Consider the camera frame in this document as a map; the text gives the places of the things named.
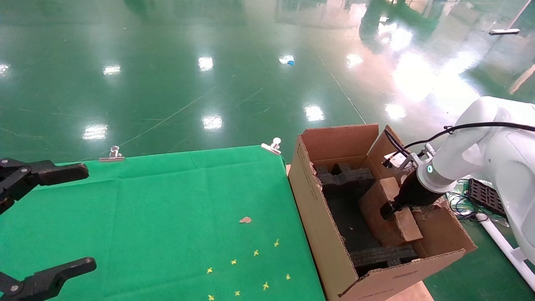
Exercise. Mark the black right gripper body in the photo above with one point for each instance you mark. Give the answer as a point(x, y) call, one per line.
point(416, 194)

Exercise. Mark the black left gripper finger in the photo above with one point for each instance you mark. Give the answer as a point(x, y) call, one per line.
point(54, 172)
point(46, 279)

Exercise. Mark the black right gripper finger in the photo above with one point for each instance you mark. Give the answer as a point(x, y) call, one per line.
point(389, 209)

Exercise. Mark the small brown cardboard box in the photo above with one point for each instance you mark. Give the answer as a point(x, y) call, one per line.
point(376, 209)

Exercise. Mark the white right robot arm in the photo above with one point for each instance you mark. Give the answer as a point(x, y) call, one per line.
point(501, 159)

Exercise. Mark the large open cardboard carton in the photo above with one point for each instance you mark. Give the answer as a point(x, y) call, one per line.
point(317, 217)

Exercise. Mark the small brown cardboard scrap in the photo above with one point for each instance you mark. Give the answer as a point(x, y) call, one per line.
point(245, 220)

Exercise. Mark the black foam base pad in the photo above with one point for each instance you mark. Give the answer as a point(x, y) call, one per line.
point(347, 221)

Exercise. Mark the silver metal binder clip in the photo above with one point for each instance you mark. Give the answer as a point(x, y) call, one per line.
point(271, 147)
point(113, 155)

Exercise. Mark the black plastic grid tray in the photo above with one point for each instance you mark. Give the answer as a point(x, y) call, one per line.
point(485, 195)

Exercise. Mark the green table cloth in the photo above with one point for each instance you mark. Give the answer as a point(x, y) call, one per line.
point(146, 217)

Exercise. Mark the white floor stand base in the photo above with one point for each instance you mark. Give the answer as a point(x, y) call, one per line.
point(504, 31)

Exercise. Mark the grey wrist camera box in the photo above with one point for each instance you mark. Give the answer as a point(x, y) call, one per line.
point(397, 159)

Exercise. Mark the white tube frame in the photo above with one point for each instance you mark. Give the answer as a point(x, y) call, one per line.
point(501, 242)

